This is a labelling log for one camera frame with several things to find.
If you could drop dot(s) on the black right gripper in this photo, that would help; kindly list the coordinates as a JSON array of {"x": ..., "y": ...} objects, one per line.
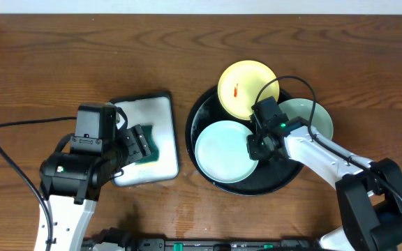
[{"x": 254, "y": 153}]

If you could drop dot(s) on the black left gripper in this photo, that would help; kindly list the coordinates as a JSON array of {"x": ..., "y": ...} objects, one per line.
[{"x": 133, "y": 143}]

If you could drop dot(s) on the light blue plate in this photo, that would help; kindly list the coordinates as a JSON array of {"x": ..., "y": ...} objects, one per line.
[{"x": 221, "y": 152}]

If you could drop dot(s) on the green yellow sponge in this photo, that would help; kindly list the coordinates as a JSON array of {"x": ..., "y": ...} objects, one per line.
[{"x": 154, "y": 156}]

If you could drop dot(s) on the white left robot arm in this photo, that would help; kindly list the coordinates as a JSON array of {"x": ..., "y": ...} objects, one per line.
[{"x": 64, "y": 223}]

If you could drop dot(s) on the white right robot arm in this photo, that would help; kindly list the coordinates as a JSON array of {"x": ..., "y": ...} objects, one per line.
[{"x": 369, "y": 193}]

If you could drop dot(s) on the round black tray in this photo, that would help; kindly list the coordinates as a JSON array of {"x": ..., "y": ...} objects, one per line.
[{"x": 269, "y": 175}]

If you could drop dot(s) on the white rectangular tray black rim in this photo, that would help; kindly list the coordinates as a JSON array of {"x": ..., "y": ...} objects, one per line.
[{"x": 156, "y": 110}]

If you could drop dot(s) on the pale green plate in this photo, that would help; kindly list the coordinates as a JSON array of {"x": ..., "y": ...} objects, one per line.
[{"x": 302, "y": 107}]

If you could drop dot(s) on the yellow plate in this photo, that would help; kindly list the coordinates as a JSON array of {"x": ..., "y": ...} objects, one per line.
[{"x": 239, "y": 86}]

